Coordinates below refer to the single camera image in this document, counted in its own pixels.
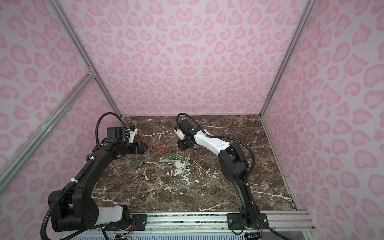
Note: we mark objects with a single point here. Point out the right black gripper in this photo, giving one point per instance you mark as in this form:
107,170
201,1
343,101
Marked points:
181,146

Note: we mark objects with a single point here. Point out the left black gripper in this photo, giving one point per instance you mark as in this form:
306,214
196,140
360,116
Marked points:
141,149

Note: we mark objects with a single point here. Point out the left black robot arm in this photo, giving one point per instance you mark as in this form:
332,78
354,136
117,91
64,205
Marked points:
73,208

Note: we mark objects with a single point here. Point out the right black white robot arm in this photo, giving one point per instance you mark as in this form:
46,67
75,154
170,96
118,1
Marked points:
237,161

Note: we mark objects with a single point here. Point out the green pen vertical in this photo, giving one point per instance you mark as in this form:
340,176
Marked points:
185,166

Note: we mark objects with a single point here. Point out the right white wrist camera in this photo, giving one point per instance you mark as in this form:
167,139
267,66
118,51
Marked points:
179,133

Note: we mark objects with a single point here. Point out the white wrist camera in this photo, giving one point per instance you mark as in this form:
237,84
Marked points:
131,133
179,133

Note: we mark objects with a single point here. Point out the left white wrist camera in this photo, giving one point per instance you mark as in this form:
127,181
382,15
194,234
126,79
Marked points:
131,133

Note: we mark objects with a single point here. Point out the diagonal aluminium frame bar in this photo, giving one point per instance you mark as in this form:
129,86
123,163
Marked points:
26,151

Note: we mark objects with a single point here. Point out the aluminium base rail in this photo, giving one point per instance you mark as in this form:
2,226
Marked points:
295,225

